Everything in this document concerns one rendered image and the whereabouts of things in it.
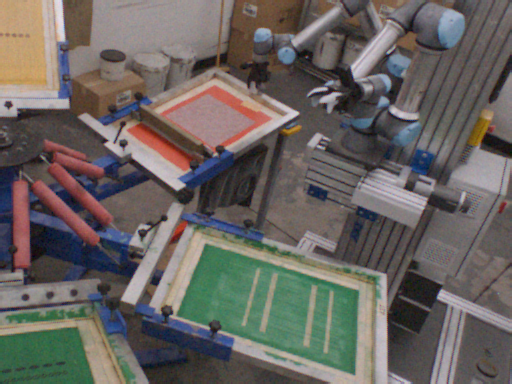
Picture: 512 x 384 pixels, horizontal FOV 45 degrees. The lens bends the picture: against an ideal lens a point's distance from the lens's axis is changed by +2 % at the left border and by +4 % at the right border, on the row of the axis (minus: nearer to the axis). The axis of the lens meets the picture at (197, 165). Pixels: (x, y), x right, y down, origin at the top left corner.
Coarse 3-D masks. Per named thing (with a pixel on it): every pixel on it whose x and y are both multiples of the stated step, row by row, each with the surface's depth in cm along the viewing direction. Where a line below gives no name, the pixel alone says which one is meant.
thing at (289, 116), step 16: (192, 80) 318; (208, 80) 324; (224, 80) 323; (160, 96) 306; (176, 96) 312; (256, 96) 310; (288, 112) 299; (112, 128) 284; (272, 128) 288; (240, 144) 278; (256, 144) 283; (160, 160) 267; (176, 176) 259
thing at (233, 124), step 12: (240, 108) 306; (216, 120) 297; (228, 120) 298; (240, 120) 298; (252, 120) 298; (264, 120) 299; (192, 132) 289; (204, 132) 290; (216, 132) 290; (228, 132) 290; (240, 132) 291; (168, 144) 281; (216, 144) 283; (228, 144) 283; (168, 156) 275; (180, 156) 275; (192, 156) 275; (180, 168) 269
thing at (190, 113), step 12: (204, 96) 313; (216, 96) 314; (228, 96) 314; (180, 108) 304; (192, 108) 305; (204, 108) 305; (216, 108) 305; (228, 108) 306; (180, 120) 296; (192, 120) 297; (204, 120) 297; (132, 132) 288; (144, 132) 288; (156, 144) 281
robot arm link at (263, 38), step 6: (258, 30) 290; (264, 30) 290; (258, 36) 288; (264, 36) 287; (270, 36) 289; (258, 42) 290; (264, 42) 289; (270, 42) 290; (258, 48) 292; (264, 48) 291; (270, 48) 292; (258, 54) 294; (264, 54) 294
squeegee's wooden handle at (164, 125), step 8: (144, 104) 287; (144, 112) 286; (152, 112) 283; (152, 120) 284; (160, 120) 279; (168, 120) 278; (160, 128) 282; (168, 128) 277; (176, 128) 274; (168, 136) 280; (176, 136) 275; (184, 136) 270; (184, 144) 273; (192, 144) 268; (200, 144) 266; (200, 152) 269
